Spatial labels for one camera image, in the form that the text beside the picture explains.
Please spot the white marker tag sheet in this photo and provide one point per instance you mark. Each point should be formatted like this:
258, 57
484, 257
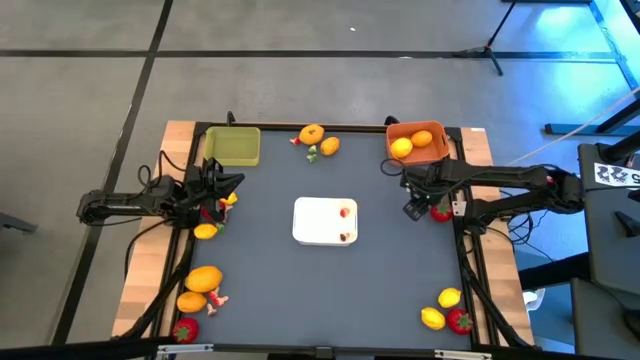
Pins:
617, 175

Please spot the yellow lemon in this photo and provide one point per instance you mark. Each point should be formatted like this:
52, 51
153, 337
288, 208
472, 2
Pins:
205, 231
231, 199
432, 318
401, 148
449, 298

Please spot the black metal stand base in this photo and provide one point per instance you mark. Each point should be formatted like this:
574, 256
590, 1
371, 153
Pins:
575, 129

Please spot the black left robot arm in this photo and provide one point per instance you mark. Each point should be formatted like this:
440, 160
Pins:
125, 200

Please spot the small candy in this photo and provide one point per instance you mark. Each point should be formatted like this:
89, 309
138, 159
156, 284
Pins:
215, 297

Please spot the large yellow mango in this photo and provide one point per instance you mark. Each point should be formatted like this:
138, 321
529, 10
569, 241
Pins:
203, 279

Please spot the small red mushroom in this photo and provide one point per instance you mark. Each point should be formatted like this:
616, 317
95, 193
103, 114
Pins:
344, 213

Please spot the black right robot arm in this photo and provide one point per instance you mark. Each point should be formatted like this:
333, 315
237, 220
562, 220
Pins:
500, 176

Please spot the grey cart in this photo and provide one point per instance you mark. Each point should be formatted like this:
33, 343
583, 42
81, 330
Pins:
600, 320

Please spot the white corner plate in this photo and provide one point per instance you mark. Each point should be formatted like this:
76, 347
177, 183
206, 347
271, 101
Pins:
459, 208

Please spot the black frame post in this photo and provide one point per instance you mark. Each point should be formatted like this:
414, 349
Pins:
391, 120
230, 119

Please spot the black tripod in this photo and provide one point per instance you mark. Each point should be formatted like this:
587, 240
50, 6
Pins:
487, 49

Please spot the black desk device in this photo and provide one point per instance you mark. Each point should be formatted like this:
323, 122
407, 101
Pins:
627, 222

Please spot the orange mango with dark spot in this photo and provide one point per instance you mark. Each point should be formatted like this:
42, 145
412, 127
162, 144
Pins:
311, 135

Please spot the black aluminium table frame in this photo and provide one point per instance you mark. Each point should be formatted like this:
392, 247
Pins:
325, 128

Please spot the black pole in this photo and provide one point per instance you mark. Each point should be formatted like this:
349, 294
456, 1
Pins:
622, 147

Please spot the orange plastic basket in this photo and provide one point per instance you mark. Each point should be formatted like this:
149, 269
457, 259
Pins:
430, 157

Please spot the green plastic basket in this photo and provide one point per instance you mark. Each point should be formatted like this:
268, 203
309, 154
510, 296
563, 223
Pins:
232, 147

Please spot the grey desk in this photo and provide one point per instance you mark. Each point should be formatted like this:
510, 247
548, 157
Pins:
600, 225

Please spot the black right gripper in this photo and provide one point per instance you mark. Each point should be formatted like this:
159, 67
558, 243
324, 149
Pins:
430, 182

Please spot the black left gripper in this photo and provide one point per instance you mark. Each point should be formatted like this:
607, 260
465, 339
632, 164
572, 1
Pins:
197, 185

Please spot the small orange fruit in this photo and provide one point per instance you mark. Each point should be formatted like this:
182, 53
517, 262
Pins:
421, 139
329, 146
191, 302

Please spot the small red vegetable piece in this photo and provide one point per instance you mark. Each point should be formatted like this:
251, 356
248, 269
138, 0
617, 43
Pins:
295, 141

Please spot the grey metal foot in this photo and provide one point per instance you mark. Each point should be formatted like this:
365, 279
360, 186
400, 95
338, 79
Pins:
15, 223

